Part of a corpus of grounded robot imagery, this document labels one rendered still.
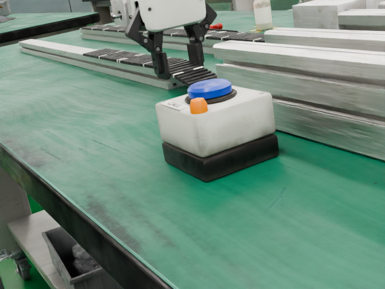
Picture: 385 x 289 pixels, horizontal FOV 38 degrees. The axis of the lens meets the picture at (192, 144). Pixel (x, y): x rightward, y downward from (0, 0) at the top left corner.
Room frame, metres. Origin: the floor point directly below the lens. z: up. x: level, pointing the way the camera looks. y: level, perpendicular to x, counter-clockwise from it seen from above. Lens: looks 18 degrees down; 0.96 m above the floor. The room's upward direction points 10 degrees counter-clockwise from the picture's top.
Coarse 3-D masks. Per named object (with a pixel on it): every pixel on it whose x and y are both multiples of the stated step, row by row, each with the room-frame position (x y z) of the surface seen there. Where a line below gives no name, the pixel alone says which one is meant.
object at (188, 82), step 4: (212, 72) 0.79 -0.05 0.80; (200, 76) 0.78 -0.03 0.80; (204, 76) 0.78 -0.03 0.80; (208, 76) 0.78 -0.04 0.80; (212, 76) 0.78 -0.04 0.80; (216, 76) 0.78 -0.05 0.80; (184, 80) 0.77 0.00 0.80; (188, 80) 0.77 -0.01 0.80; (192, 80) 0.77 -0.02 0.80; (196, 80) 0.77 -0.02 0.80; (200, 80) 0.77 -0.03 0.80; (188, 84) 0.76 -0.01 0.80
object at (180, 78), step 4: (192, 72) 0.80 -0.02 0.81; (196, 72) 0.80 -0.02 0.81; (200, 72) 0.80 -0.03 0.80; (204, 72) 0.80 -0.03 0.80; (208, 72) 0.80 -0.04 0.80; (176, 76) 0.79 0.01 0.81; (180, 76) 0.79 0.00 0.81; (184, 76) 0.79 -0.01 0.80; (188, 76) 0.78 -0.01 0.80; (192, 76) 0.78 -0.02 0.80; (196, 76) 0.79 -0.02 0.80; (180, 80) 0.78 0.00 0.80
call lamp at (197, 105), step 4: (192, 100) 0.45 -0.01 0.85; (196, 100) 0.45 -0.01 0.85; (200, 100) 0.45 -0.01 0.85; (204, 100) 0.45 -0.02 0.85; (192, 104) 0.45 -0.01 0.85; (196, 104) 0.45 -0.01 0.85; (200, 104) 0.45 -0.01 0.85; (204, 104) 0.45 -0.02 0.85; (192, 108) 0.45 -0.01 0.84; (196, 108) 0.45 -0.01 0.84; (200, 108) 0.45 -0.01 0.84; (204, 108) 0.45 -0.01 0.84; (192, 112) 0.45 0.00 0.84; (196, 112) 0.45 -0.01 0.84; (200, 112) 0.45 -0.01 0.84; (204, 112) 0.45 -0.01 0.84
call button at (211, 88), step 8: (208, 80) 0.51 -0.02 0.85; (216, 80) 0.50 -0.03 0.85; (224, 80) 0.50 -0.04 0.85; (192, 88) 0.49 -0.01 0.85; (200, 88) 0.48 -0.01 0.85; (208, 88) 0.48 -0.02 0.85; (216, 88) 0.48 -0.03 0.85; (224, 88) 0.48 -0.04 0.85; (192, 96) 0.48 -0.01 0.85; (200, 96) 0.48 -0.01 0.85; (208, 96) 0.48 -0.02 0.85; (216, 96) 0.48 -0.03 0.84
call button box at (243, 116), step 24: (240, 96) 0.48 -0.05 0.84; (264, 96) 0.47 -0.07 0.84; (168, 120) 0.49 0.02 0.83; (192, 120) 0.45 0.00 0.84; (216, 120) 0.45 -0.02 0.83; (240, 120) 0.46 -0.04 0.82; (264, 120) 0.47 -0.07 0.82; (168, 144) 0.50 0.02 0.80; (192, 144) 0.45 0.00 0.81; (216, 144) 0.45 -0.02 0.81; (240, 144) 0.46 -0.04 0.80; (264, 144) 0.47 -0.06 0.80; (192, 168) 0.46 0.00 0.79; (216, 168) 0.45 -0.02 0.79; (240, 168) 0.46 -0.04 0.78
